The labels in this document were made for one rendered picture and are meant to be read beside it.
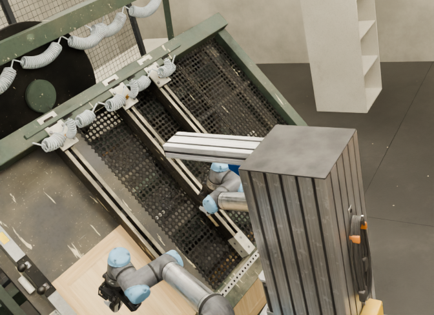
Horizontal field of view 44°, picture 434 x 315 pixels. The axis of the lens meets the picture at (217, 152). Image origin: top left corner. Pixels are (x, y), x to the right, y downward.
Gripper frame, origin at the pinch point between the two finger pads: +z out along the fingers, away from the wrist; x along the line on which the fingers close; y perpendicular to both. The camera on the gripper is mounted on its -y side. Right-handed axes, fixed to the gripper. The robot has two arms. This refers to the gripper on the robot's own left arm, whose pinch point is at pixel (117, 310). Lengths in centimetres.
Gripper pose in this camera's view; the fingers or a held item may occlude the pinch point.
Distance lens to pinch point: 216.1
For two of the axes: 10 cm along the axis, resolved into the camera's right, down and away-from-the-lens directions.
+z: -1.9, 7.1, 6.8
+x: -5.1, 5.1, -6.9
